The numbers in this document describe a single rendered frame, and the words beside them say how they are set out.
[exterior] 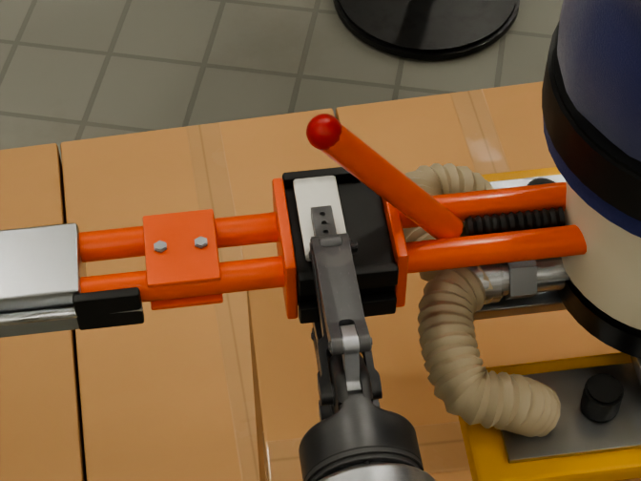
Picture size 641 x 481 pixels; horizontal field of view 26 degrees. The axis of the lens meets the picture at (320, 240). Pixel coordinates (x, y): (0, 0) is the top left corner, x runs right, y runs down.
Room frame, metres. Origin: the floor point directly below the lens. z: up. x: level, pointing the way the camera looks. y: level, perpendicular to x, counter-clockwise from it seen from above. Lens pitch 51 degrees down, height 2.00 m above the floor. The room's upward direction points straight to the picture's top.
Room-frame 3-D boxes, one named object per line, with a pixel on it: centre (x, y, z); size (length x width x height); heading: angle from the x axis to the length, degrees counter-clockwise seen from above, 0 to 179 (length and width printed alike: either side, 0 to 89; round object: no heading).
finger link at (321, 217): (0.59, 0.00, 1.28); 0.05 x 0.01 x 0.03; 8
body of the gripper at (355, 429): (0.46, -0.02, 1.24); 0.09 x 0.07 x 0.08; 8
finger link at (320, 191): (0.61, 0.00, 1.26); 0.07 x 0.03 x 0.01; 8
